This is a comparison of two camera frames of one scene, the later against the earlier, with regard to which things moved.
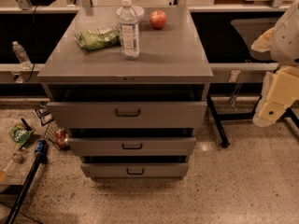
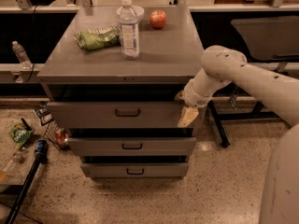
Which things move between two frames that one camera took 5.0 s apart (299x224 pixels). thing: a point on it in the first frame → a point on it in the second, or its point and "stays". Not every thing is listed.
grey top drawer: x=127 y=114 stays
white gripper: x=287 y=37 → x=193 y=97
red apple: x=158 y=19 stays
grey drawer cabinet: x=129 y=119 stays
